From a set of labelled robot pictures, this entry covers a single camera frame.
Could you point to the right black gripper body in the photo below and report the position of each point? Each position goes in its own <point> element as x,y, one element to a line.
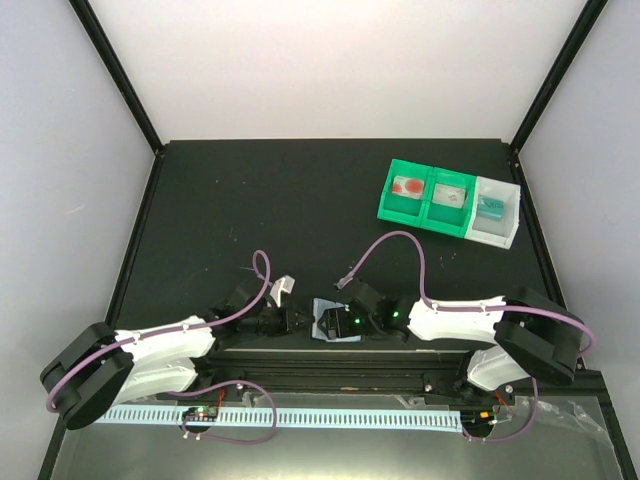
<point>364,325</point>

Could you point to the green bin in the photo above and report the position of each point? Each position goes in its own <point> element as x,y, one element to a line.
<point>445,220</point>
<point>402,210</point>

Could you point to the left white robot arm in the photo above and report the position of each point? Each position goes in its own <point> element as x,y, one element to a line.
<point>103,367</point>

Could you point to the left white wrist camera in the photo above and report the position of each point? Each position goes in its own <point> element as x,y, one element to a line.
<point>280,288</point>

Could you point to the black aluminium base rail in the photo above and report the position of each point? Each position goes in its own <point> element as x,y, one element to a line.
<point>325,370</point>

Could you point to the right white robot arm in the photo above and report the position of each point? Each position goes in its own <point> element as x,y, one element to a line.
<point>503,340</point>

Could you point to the right black frame post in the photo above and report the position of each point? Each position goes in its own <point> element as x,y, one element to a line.
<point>572,45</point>

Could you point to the black frame post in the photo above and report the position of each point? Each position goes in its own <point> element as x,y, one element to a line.
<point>572,45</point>
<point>103,47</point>

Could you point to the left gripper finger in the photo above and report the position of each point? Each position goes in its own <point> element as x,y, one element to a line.
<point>300,325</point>
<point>300,315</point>

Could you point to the white card red marks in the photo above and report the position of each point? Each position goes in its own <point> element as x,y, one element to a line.
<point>449,196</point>

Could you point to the left black frame post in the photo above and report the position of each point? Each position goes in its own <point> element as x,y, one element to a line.
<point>103,47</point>

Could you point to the white slotted cable duct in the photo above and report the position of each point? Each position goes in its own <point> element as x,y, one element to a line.
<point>305,418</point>

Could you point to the left green bin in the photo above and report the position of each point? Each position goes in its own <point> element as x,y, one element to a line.
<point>402,210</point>

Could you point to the middle green bin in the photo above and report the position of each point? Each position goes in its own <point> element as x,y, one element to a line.
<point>445,220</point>

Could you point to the black leather card holder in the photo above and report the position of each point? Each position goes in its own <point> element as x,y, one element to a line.
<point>318,306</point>

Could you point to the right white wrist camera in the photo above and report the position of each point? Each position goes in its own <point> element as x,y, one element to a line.
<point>341,283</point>

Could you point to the teal card in bin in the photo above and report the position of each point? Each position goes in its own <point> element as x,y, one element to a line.
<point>490,208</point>

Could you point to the card with red circles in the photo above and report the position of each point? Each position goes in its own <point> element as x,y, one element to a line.
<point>408,187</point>

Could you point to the small circuit board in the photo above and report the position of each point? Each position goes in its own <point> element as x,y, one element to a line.
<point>200,414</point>

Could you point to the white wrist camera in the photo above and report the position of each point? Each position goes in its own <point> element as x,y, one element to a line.
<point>341,283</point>
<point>280,288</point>

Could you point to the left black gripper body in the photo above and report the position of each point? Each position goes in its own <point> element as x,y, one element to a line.
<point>274,326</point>

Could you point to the white bin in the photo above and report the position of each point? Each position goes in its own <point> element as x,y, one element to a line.
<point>498,234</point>

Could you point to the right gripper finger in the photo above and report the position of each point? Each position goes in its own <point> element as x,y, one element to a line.
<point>334,332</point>
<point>335,315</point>

